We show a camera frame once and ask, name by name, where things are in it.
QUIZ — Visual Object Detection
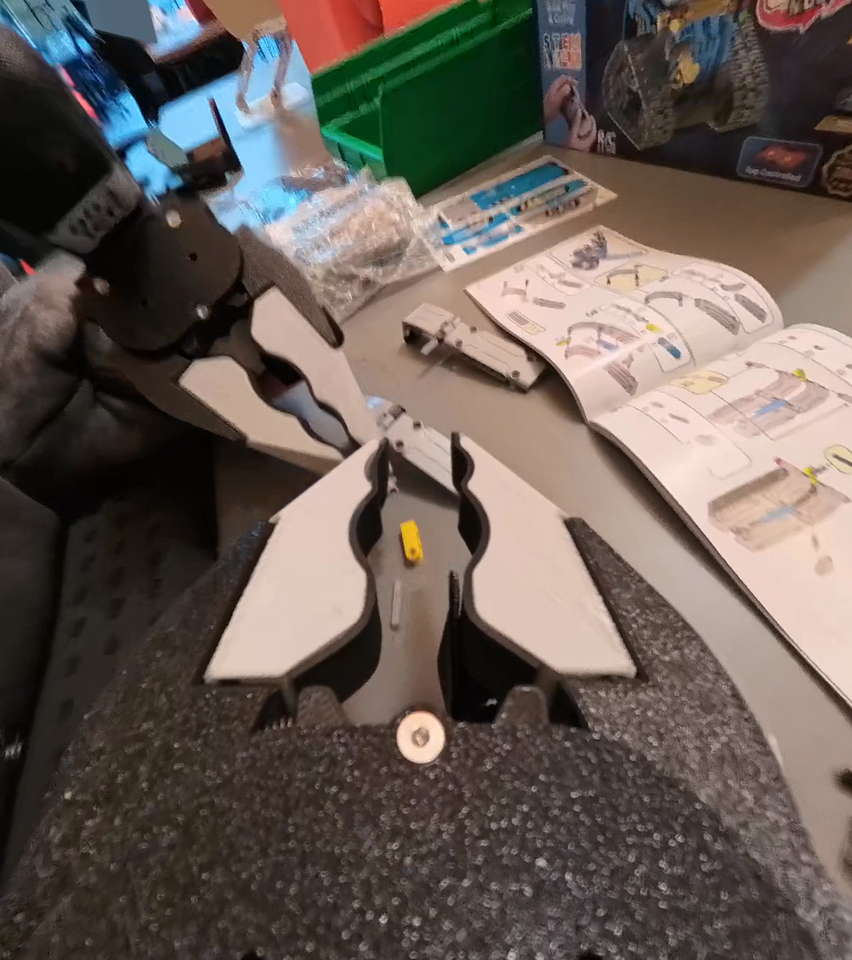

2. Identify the blue sticker sheet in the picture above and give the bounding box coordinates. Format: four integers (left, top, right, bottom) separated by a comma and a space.
426, 157, 620, 274

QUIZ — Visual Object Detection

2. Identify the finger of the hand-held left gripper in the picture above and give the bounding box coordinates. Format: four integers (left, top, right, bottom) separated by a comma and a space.
249, 288, 382, 450
178, 356, 348, 475

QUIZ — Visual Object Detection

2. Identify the crumpled clear plastic bag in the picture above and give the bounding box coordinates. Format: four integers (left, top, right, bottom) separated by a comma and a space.
246, 161, 440, 325

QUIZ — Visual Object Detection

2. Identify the open instruction booklet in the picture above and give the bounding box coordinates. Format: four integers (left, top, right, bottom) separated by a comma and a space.
465, 225, 852, 764

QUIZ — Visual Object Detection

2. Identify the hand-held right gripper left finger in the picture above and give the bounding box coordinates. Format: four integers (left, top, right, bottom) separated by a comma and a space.
203, 437, 390, 721

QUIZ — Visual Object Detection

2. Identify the orange plastic bin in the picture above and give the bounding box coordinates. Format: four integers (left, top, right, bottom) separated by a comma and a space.
276, 0, 489, 74

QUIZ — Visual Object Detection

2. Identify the black device with box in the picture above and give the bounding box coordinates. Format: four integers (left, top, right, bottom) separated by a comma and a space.
144, 97, 245, 190

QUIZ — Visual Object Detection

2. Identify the grey desk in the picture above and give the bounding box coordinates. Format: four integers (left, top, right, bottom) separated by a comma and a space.
208, 142, 852, 939

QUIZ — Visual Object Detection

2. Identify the person's left forearm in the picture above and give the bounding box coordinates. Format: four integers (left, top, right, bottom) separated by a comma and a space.
0, 217, 198, 496

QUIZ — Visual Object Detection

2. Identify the green plastic bin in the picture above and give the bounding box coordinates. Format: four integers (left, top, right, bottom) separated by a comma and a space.
311, 0, 549, 199

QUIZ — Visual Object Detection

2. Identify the grey brick frame piece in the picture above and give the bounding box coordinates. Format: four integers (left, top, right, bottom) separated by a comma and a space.
364, 397, 466, 494

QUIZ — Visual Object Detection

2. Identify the dark blue toy box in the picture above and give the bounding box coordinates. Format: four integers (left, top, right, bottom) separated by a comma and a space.
534, 0, 852, 207

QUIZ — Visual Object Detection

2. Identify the grey brick panel assembly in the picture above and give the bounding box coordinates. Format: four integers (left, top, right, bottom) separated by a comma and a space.
401, 303, 549, 394

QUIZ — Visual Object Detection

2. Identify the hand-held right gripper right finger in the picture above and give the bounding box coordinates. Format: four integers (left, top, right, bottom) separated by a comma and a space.
452, 432, 637, 721

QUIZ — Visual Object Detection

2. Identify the black perforated panel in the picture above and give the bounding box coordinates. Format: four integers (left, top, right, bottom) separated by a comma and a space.
6, 450, 226, 864

